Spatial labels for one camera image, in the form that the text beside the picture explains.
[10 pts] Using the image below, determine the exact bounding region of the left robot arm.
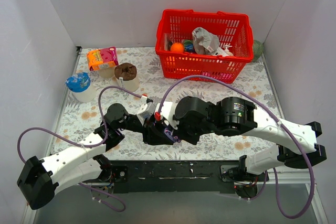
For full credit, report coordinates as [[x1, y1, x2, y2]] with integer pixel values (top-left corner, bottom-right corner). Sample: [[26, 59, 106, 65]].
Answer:
[[17, 101, 168, 210]]

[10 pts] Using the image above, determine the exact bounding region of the orange fruit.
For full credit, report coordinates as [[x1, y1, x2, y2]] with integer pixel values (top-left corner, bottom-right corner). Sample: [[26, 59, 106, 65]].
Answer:
[[170, 42, 184, 53]]

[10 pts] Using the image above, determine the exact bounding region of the white pump bottle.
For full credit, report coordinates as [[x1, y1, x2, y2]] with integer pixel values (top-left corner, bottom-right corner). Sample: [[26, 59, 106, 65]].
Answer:
[[210, 45, 234, 57]]

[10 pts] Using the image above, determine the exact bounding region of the floral patterned table mat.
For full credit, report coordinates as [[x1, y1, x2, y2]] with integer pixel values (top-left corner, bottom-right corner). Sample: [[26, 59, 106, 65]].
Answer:
[[51, 46, 293, 162]]

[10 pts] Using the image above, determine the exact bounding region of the crumpled grey paper bag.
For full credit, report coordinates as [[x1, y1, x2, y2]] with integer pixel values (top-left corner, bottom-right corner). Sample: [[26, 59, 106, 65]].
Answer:
[[192, 27, 219, 55]]

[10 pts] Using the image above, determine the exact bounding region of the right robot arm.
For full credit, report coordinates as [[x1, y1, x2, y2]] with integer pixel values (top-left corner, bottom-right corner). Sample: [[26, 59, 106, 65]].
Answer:
[[156, 97, 327, 181]]

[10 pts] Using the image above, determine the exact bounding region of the brown topped paper roll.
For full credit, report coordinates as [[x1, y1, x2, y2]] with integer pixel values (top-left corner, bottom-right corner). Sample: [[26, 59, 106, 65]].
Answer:
[[114, 62, 140, 92]]

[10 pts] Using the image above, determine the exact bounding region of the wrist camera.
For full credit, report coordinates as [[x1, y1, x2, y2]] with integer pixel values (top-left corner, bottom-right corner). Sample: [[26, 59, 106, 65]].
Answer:
[[154, 101, 179, 130], [136, 95, 156, 125]]

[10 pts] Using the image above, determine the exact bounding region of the blue lidded white cup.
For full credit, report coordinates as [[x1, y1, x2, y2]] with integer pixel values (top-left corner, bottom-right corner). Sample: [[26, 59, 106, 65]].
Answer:
[[65, 72, 96, 103]]

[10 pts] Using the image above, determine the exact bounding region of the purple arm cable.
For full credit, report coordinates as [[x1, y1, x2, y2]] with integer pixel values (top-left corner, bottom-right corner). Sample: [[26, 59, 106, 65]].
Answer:
[[159, 74, 315, 219], [17, 86, 149, 213]]

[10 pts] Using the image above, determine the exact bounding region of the beige cup under package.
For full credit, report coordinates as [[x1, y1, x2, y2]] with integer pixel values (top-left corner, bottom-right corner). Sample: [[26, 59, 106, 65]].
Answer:
[[98, 67, 115, 79]]

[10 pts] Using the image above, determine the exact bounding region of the clear plastic packet in basket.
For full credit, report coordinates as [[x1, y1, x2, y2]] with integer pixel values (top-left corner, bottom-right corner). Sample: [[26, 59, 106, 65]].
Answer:
[[163, 33, 174, 51]]

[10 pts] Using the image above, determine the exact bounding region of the orange pink snack package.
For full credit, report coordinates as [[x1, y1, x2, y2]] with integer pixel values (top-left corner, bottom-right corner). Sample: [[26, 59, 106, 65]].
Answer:
[[87, 47, 119, 71]]

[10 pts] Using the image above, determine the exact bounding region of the blue green item in basket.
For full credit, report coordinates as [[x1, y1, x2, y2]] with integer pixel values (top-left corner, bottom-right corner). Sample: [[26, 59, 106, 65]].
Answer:
[[182, 39, 195, 53]]

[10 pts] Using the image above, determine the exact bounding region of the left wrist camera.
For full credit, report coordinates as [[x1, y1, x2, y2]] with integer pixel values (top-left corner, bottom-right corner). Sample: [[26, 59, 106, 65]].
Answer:
[[136, 95, 156, 125]]

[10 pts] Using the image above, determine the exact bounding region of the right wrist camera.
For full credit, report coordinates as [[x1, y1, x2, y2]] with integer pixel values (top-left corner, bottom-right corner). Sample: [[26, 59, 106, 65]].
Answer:
[[154, 101, 179, 130]]

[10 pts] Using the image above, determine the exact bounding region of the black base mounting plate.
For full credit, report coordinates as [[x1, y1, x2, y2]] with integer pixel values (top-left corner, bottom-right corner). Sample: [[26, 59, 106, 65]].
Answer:
[[105, 161, 269, 194]]

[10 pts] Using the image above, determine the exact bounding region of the lavender earbud charging case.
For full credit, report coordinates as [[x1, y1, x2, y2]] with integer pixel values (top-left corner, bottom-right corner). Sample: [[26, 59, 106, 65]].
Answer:
[[163, 127, 174, 143]]

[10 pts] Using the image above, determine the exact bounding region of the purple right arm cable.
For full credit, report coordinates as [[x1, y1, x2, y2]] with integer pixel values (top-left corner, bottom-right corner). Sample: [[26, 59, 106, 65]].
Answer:
[[159, 74, 315, 219]]

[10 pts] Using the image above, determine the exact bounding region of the purple clip earbud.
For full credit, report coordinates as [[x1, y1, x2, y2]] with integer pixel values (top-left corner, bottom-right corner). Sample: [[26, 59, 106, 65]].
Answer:
[[173, 136, 181, 143]]

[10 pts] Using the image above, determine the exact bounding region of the green ball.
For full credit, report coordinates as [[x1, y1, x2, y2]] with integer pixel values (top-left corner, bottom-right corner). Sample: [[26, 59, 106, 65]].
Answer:
[[252, 40, 264, 62]]

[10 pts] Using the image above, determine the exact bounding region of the red plastic shopping basket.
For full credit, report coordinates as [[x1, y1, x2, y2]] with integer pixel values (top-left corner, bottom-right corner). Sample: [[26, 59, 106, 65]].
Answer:
[[155, 9, 254, 83]]

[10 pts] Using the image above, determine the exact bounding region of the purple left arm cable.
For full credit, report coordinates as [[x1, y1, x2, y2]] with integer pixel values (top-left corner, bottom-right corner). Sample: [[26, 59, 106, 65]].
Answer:
[[17, 86, 149, 213]]

